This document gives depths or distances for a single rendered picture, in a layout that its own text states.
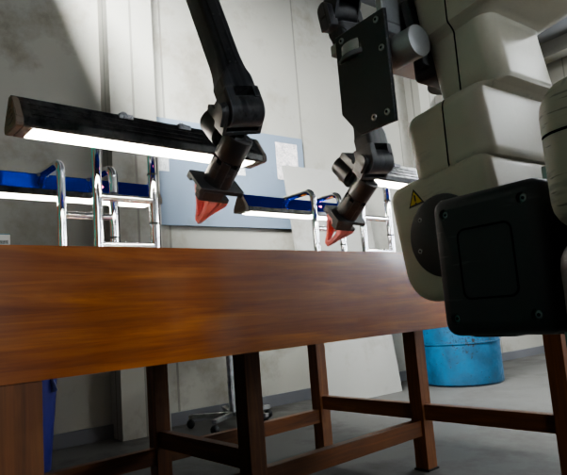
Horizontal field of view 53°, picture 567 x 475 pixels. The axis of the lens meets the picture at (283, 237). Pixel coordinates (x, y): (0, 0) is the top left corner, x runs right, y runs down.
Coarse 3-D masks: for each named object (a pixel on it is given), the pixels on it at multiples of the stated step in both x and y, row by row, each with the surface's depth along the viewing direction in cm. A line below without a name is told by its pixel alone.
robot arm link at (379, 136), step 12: (324, 12) 134; (360, 12) 139; (324, 24) 134; (336, 24) 133; (348, 24) 134; (336, 36) 135; (372, 132) 129; (384, 132) 131; (360, 144) 130; (372, 144) 128; (384, 144) 131; (372, 156) 127; (384, 156) 129; (372, 168) 127; (384, 168) 130
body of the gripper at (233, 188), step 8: (216, 160) 106; (208, 168) 107; (216, 168) 106; (224, 168) 105; (232, 168) 107; (192, 176) 107; (200, 176) 108; (208, 176) 107; (216, 176) 106; (224, 176) 106; (232, 176) 107; (200, 184) 106; (208, 184) 107; (216, 184) 107; (224, 184) 107; (232, 184) 109; (200, 192) 105; (216, 192) 107; (224, 192) 108; (232, 192) 109; (240, 192) 111
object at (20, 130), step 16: (16, 96) 112; (16, 112) 108; (32, 112) 111; (48, 112) 113; (64, 112) 116; (80, 112) 119; (96, 112) 122; (16, 128) 110; (32, 128) 111; (48, 128) 112; (64, 128) 114; (80, 128) 116; (96, 128) 118; (112, 128) 121; (128, 128) 124; (144, 128) 127; (160, 128) 131; (176, 128) 134; (192, 128) 138; (144, 144) 126; (160, 144) 128; (176, 144) 131; (192, 144) 133; (208, 144) 137; (256, 144) 150; (256, 160) 146
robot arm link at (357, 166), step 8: (336, 160) 139; (344, 160) 138; (352, 160) 135; (360, 160) 128; (368, 160) 128; (336, 168) 138; (344, 168) 137; (352, 168) 135; (360, 168) 129; (344, 176) 136; (360, 176) 130; (368, 176) 131; (376, 176) 132; (384, 176) 134; (344, 184) 138
